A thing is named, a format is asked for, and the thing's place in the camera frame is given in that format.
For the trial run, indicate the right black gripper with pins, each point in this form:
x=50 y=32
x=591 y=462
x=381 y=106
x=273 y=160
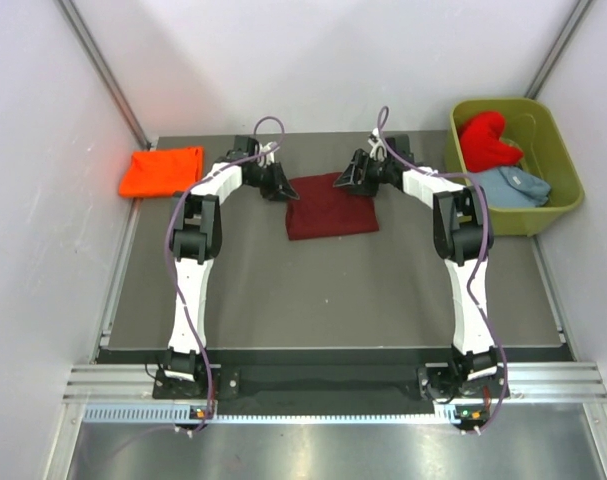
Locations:
x=348 y=178

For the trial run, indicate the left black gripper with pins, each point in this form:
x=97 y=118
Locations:
x=280 y=188

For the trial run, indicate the dark red t shirt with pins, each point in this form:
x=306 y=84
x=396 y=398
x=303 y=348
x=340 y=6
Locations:
x=324 y=210

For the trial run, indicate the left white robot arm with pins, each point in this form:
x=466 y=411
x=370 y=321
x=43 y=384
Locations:
x=194 y=239

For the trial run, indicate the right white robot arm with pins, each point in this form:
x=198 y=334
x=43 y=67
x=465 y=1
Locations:
x=462 y=238

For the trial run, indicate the orange folded t shirt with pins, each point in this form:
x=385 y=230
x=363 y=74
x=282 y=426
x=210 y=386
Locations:
x=161 y=173

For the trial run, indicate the bright red t shirt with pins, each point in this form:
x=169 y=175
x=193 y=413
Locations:
x=481 y=145

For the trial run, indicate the blue t shirt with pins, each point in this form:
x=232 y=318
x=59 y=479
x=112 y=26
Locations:
x=513 y=188

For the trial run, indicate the green plastic bin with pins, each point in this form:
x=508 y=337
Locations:
x=532 y=127

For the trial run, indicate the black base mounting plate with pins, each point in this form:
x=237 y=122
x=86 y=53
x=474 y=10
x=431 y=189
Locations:
x=440 y=386

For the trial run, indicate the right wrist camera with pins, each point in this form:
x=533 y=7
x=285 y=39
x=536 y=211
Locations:
x=378 y=150

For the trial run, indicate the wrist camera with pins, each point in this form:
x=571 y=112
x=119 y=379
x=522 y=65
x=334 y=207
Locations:
x=378 y=150
x=267 y=153

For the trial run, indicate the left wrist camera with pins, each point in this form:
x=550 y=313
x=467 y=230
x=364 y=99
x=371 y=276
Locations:
x=267 y=153

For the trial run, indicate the aluminium frame rail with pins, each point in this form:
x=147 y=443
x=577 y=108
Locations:
x=556 y=382

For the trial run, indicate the grey slotted cable duct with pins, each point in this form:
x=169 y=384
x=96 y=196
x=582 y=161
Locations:
x=185 y=414

